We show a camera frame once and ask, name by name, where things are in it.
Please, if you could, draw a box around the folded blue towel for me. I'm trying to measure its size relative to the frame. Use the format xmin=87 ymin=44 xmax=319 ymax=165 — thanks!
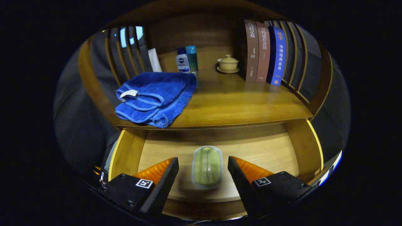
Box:
xmin=115 ymin=72 xmax=197 ymax=129

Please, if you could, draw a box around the wooden cabinet with slatted sides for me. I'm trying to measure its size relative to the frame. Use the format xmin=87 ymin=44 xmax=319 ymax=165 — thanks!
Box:
xmin=77 ymin=2 xmax=334 ymax=131

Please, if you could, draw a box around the teal bottle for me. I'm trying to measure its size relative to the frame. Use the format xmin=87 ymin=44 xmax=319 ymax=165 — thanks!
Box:
xmin=185 ymin=46 xmax=199 ymax=75

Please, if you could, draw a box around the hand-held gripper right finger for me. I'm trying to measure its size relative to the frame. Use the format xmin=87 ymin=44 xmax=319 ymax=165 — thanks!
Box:
xmin=228 ymin=156 xmax=314 ymax=218

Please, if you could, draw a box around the wooden countertop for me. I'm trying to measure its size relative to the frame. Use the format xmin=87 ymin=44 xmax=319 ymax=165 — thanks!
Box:
xmin=117 ymin=67 xmax=313 ymax=130

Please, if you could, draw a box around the beige lidded teacup with saucer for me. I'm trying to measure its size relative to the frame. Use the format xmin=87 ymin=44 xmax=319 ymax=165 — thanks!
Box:
xmin=217 ymin=55 xmax=240 ymax=74

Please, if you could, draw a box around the reddish brown book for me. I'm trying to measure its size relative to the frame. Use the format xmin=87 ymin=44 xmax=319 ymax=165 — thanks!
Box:
xmin=256 ymin=21 xmax=271 ymax=83

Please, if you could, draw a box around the wooden drawer with black knob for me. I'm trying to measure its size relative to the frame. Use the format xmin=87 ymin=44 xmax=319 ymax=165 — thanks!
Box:
xmin=108 ymin=119 xmax=324 ymax=222

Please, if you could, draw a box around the dark brown book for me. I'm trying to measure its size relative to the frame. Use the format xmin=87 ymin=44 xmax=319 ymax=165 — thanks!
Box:
xmin=243 ymin=19 xmax=259 ymax=82

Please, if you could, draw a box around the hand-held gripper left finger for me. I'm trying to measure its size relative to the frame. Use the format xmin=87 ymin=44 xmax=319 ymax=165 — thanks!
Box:
xmin=100 ymin=157 xmax=179 ymax=217

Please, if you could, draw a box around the white tube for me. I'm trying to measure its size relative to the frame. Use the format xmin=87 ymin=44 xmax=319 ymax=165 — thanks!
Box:
xmin=148 ymin=48 xmax=163 ymax=73

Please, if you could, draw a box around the white bottle with blue cap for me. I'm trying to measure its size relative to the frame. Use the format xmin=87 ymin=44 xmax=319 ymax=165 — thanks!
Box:
xmin=176 ymin=48 xmax=191 ymax=73

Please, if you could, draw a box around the blue book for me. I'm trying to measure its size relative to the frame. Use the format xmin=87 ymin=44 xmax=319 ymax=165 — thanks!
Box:
xmin=267 ymin=26 xmax=287 ymax=86

